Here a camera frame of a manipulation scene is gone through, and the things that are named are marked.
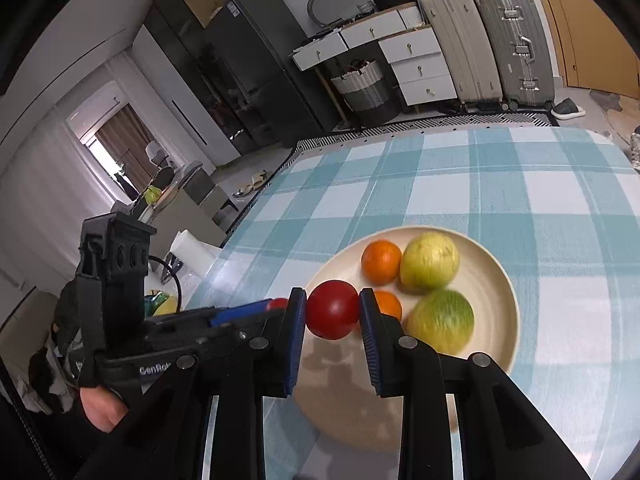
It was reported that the yellow plastic bag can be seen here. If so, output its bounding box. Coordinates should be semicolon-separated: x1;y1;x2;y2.
144;292;181;317

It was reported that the green yellow guava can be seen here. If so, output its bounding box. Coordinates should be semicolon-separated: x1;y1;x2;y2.
406;288;475;356

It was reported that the pair of beige slippers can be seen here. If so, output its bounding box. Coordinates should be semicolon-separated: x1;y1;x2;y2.
234;172;271;198

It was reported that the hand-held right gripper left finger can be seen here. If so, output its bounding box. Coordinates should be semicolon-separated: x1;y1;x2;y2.
75;287;307;480

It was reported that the white paper towel roll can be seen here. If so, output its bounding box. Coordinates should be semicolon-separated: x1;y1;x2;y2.
170;229;217;273

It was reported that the teal checked tablecloth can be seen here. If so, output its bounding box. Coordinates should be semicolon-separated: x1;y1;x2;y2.
185;127;640;480

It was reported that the black refrigerator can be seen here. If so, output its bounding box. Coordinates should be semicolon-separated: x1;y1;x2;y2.
205;0;343;136

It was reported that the white suitcase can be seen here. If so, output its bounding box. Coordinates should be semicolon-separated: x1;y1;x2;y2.
419;0;503;112

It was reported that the grey slipper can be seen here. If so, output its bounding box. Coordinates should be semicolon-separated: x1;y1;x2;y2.
552;98;586;121

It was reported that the white drawer chest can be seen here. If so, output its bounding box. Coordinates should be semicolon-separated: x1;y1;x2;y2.
378;26;458;107

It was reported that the silver suitcase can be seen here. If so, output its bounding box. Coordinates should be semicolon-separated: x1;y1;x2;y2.
474;0;557;111

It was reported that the person's left hand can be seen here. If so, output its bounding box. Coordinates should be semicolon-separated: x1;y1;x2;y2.
80;387;128;433

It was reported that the white wardrobe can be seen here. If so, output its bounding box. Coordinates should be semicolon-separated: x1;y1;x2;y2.
132;25;242;166

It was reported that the brown curtain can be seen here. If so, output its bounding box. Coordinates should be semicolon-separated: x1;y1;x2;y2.
95;105;161;201

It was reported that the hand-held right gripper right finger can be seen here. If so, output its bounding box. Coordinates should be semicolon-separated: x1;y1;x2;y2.
359;288;591;480

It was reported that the yellow wooden door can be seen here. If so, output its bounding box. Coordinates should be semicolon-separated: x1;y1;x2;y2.
525;0;640;91

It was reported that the white desk with drawers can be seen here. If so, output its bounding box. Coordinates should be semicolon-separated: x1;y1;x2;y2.
292;7;421;72

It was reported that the woven laundry basket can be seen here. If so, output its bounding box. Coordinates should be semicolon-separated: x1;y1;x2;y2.
331;60;401;123

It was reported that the red tomato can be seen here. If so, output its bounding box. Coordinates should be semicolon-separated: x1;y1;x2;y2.
306;280;361;340

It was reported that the black glass cabinet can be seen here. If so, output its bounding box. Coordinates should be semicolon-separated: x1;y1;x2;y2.
145;0;261;151

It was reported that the orange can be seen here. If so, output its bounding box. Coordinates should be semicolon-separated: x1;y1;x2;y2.
361;240;403;285
374;291;403;322

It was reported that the cream round plate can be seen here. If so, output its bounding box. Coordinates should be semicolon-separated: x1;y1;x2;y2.
292;226;521;453

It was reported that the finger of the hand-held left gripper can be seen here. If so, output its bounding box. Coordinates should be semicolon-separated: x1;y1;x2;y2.
207;299;288;328
144;316;273;357

